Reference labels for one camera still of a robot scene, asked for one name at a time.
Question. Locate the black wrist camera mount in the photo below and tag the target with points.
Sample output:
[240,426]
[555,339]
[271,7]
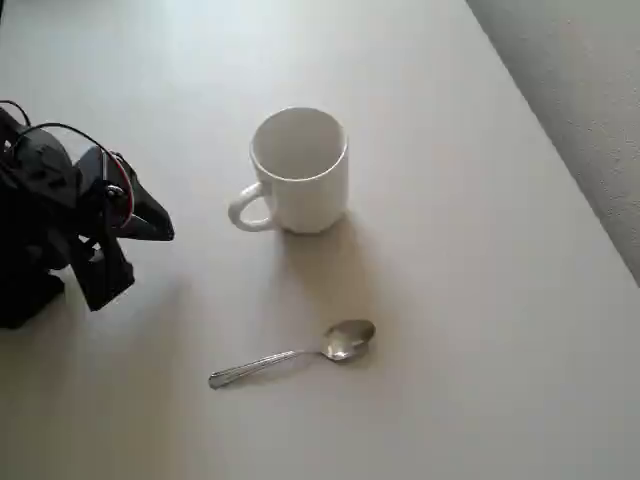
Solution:
[105,280]

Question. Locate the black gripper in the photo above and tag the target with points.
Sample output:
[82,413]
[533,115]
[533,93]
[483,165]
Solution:
[131,210]

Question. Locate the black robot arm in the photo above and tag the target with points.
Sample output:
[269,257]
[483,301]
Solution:
[35,200]

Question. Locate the white ceramic mug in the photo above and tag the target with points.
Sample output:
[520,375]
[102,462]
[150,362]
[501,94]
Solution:
[310,200]

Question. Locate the silver metal spoon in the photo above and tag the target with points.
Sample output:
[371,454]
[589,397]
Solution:
[345,340]

